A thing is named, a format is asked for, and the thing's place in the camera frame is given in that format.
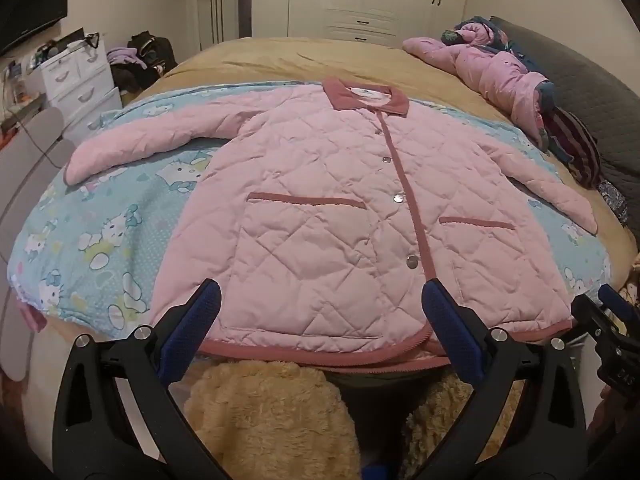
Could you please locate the dark striped pillow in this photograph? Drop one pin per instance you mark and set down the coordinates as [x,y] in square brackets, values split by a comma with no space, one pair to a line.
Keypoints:
[575,145]

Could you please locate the crumpled pink duvet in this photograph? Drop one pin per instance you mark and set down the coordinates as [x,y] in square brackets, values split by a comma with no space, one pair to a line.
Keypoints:
[490,75]

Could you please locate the bed with tan sheet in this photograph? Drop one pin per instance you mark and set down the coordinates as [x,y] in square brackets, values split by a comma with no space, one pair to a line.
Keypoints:
[280,60]

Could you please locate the pink quilted jacket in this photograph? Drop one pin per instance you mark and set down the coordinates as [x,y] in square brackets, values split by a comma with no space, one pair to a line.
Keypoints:
[320,200]

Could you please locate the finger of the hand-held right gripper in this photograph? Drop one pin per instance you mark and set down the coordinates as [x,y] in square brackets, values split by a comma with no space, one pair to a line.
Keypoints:
[595,320]
[620,302]

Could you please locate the black bag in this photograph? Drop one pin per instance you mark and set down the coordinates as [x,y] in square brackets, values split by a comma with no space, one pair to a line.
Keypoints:
[150,47]

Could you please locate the white drawer chest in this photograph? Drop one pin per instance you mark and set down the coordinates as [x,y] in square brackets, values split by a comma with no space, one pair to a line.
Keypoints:
[80,85]

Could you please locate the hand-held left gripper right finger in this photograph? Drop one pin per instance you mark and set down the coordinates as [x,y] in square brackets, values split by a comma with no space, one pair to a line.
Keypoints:
[450,330]

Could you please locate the black television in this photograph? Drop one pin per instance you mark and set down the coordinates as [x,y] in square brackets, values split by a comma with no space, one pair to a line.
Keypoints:
[30,5]

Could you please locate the purple clothes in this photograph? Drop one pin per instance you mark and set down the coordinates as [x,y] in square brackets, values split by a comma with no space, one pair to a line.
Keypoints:
[120,55]

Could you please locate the floral patterned cloth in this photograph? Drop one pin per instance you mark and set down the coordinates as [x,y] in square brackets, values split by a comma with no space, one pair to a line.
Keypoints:
[614,202]

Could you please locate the white wardrobe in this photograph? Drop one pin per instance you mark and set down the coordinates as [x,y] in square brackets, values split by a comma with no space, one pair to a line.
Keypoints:
[350,0]

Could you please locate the cartoon cat printed blanket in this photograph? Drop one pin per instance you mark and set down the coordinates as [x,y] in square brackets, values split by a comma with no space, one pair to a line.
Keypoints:
[100,220]

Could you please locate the grey quilted headboard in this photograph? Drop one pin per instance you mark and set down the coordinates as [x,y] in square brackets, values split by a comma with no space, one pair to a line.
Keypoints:
[600,90]

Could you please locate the white door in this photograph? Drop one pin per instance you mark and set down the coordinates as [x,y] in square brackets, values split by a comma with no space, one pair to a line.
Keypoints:
[235,10]

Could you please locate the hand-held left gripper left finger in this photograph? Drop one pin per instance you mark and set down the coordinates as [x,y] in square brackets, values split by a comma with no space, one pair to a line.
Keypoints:
[200,310]

